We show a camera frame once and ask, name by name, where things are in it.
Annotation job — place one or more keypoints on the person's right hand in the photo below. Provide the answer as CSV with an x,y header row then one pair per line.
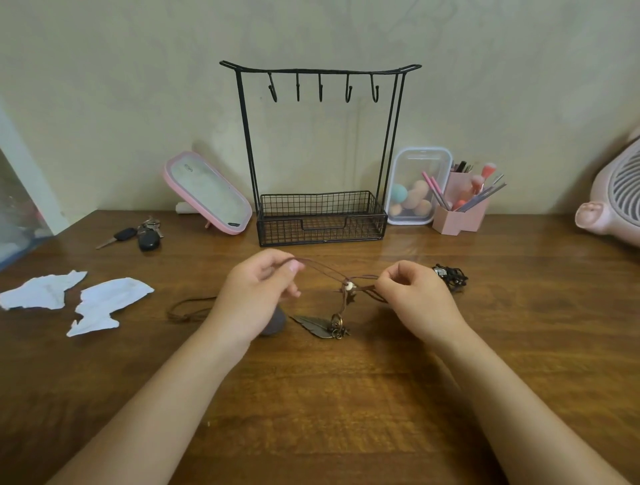
x,y
425,305

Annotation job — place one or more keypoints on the person's left hand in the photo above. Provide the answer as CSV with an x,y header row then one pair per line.
x,y
250,300

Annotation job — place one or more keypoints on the person's left forearm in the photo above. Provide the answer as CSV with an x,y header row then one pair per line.
x,y
145,414

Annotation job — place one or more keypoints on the person's right forearm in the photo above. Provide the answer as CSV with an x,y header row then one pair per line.
x,y
525,419

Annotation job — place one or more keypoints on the pink brush holder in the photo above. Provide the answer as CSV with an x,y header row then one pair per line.
x,y
456,225

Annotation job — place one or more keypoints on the small peach makeup sponge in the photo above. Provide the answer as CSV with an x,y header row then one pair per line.
x,y
395,209

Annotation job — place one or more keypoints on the pink framed table mirror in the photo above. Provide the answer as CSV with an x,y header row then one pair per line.
x,y
207,194

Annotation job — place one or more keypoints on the teal makeup sponge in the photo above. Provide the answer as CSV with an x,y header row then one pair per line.
x,y
398,192

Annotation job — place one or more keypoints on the pink pen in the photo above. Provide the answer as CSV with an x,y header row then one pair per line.
x,y
437,190
428,183

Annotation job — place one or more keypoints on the black oval key fob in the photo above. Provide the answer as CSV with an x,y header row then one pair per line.
x,y
149,241

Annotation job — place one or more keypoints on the grey purple pencil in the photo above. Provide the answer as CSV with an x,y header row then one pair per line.
x,y
481,197

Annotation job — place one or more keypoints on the silver key bunch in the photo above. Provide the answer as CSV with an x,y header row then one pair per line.
x,y
152,225

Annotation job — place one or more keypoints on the pink makeup brush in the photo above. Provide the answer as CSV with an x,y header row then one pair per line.
x,y
477,183

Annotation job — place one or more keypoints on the white crumpled paper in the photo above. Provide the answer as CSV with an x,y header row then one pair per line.
x,y
41,292
111,299

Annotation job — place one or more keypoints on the black headed car key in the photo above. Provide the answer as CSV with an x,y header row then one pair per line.
x,y
125,234

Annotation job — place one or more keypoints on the dark cosmetic pencils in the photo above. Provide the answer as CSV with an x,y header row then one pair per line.
x,y
462,167

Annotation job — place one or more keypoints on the clear plastic container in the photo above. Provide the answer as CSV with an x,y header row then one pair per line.
x,y
419,161

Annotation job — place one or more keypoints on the coral tipped makeup brush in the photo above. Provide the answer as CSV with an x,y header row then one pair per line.
x,y
489,170

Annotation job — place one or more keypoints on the pink pig shaped desk fan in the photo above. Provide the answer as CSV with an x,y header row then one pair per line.
x,y
612,210

